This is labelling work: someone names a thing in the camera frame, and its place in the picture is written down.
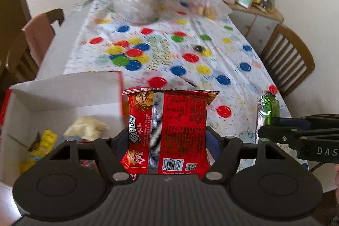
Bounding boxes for wooden chair with pink cloth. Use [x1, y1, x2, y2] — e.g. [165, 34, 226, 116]
[5, 8, 65, 83]

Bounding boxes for yellow cartoon snack packet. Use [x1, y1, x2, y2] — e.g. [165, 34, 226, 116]
[19, 149, 53, 174]

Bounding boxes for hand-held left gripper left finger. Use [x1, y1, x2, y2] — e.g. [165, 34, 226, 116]
[50, 127, 133, 185]

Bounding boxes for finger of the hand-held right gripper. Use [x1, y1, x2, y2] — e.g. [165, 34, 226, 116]
[273, 114, 339, 132]
[258, 125, 339, 148]

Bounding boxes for balloon print tablecloth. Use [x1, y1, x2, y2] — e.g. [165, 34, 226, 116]
[64, 0, 310, 171]

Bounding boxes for red snack packet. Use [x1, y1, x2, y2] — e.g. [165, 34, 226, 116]
[120, 87, 220, 175]

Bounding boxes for wooden slatted chair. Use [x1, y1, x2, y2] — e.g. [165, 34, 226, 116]
[260, 24, 315, 97]

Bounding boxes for red and white cardboard box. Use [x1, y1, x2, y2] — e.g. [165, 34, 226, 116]
[0, 71, 128, 185]

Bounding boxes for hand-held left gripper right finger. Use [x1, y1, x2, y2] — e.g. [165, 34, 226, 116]
[203, 125, 285, 185]

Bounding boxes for green snack packet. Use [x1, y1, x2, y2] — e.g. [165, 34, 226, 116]
[256, 92, 280, 127]

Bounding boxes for pale round biscuits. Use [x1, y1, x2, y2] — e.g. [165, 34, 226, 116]
[197, 5, 216, 20]

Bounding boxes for cream white snack packet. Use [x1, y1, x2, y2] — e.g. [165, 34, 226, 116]
[63, 116, 110, 142]

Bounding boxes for wooden top sideboard cabinet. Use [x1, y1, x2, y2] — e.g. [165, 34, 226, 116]
[222, 0, 284, 45]

